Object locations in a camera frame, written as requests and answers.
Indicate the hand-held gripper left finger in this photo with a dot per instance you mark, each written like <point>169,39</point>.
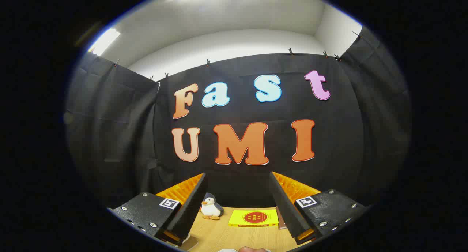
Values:
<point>192,211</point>

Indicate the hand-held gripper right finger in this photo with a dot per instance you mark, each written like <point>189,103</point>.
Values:
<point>287,211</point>

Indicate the penguin plush toy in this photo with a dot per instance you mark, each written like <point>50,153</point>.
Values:
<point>210,207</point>

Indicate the yellow book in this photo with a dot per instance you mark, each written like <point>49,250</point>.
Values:
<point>254,218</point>

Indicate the ceiling light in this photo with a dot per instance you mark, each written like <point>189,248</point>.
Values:
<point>104,41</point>

